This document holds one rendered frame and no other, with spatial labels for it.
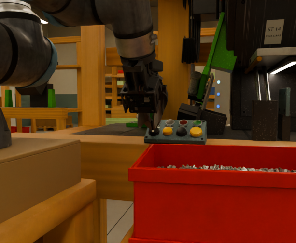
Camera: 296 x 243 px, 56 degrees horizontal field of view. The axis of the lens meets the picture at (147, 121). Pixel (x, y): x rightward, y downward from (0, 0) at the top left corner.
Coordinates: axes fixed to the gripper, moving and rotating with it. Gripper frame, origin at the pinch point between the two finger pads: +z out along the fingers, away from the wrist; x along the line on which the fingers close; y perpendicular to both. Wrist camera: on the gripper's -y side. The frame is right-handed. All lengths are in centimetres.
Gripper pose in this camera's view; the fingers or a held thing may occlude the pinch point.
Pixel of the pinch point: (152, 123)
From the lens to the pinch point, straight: 69.2
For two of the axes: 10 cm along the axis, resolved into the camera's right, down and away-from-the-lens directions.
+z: 1.4, 7.7, 6.2
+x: 9.7, 0.2, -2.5
